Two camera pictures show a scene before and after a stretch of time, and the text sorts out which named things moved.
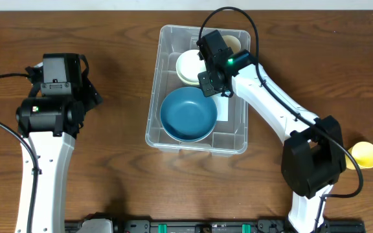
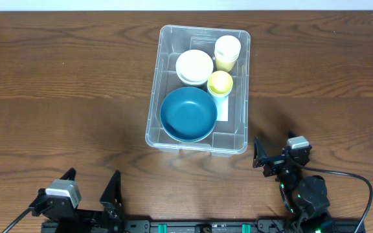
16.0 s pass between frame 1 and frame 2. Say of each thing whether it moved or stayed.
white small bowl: stayed
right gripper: moved
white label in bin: stayed
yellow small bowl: stayed
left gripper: moved
